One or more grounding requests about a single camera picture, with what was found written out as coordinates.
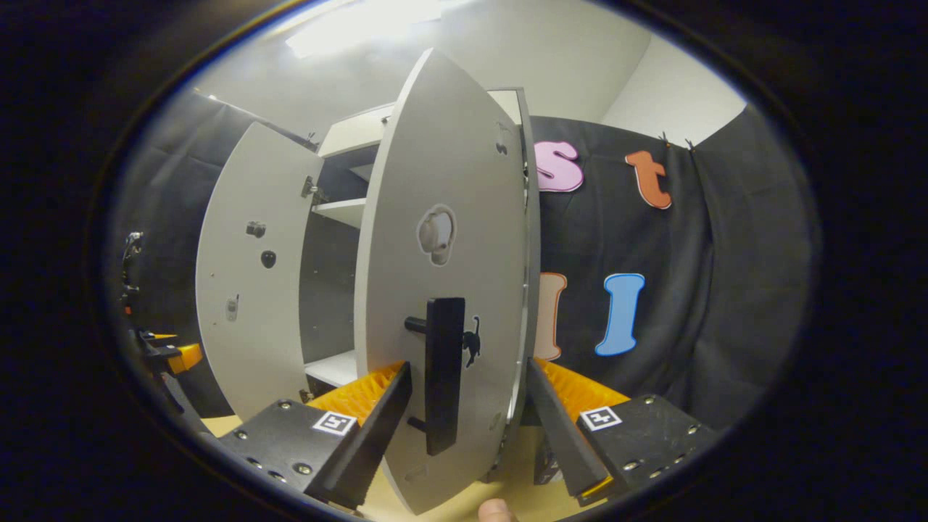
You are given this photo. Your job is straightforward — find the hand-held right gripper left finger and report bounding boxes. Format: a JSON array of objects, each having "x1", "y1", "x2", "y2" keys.
[{"x1": 216, "y1": 360, "x2": 414, "y2": 511}]

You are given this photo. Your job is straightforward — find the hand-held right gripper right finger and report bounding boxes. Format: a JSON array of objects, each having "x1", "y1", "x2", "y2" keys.
[{"x1": 526, "y1": 357, "x2": 720, "y2": 508}]

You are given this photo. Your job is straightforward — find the white cabinet shelf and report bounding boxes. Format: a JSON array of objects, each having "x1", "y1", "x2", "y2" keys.
[{"x1": 312, "y1": 197, "x2": 368, "y2": 230}]

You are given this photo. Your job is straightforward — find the white and grey cabinet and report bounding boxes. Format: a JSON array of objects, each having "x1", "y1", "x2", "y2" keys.
[{"x1": 299, "y1": 87, "x2": 543, "y2": 485}]

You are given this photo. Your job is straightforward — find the black backdrop cloth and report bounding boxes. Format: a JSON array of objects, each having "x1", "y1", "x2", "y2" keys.
[{"x1": 109, "y1": 91, "x2": 824, "y2": 436}]

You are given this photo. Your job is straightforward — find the white cabinet door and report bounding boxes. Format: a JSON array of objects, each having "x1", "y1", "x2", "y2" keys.
[
  {"x1": 196, "y1": 121, "x2": 323, "y2": 421},
  {"x1": 354, "y1": 47, "x2": 530, "y2": 515}
]

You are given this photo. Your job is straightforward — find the blue grey book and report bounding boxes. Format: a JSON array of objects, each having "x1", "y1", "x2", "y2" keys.
[{"x1": 534, "y1": 434, "x2": 564, "y2": 486}]

